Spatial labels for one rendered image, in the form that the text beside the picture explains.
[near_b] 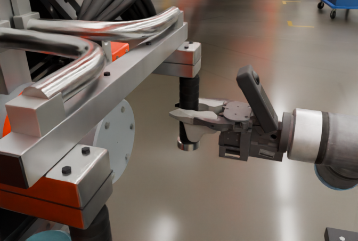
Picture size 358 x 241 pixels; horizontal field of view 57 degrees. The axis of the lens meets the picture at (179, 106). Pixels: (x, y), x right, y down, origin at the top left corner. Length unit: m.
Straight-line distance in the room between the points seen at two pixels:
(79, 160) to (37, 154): 0.04
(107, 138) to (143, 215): 1.13
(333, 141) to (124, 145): 0.32
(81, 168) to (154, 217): 1.29
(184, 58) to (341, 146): 0.28
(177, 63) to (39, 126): 0.34
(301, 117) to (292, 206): 1.14
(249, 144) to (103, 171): 0.34
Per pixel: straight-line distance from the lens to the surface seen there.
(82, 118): 0.30
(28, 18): 0.51
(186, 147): 0.63
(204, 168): 1.82
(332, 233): 1.19
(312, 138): 0.56
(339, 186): 0.73
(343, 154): 0.58
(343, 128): 0.58
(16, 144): 0.26
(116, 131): 0.48
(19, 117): 0.27
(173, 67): 0.56
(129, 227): 1.53
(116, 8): 0.53
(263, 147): 0.60
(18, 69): 0.53
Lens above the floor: 1.11
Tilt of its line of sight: 27 degrees down
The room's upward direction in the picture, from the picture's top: straight up
